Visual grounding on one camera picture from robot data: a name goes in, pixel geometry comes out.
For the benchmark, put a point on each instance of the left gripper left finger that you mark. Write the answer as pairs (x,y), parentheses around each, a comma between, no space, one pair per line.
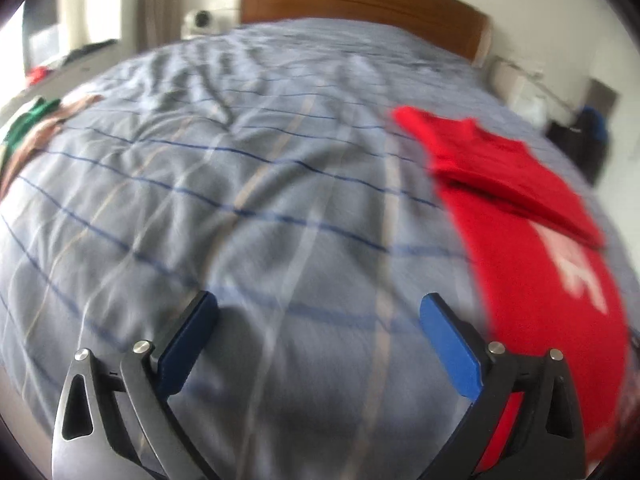
(114,420)

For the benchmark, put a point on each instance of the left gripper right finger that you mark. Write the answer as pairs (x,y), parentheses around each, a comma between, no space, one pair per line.
(523,421)

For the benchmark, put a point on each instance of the red sweater with white rabbit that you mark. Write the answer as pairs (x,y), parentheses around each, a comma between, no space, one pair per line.
(537,257)

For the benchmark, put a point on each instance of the green and brown clothes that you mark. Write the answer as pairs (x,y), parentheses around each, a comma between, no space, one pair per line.
(30,133)

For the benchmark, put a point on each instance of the grey striped bed duvet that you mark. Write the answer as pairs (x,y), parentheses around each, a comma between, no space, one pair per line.
(262,165)

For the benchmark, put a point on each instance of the black and blue jacket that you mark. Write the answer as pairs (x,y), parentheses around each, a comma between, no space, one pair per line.
(584,142)

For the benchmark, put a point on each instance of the white plastic bag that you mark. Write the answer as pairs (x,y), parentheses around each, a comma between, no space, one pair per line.
(533,109)

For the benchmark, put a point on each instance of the white window desk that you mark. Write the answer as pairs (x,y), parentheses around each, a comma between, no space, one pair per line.
(87,63)

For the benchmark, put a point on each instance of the white nightstand cabinet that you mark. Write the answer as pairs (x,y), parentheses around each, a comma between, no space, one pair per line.
(508,81)

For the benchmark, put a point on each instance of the beige curtain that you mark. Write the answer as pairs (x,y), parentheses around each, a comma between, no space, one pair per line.
(159,23)

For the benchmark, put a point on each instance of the brown wooden headboard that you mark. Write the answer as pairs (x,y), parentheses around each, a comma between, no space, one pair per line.
(451,25)

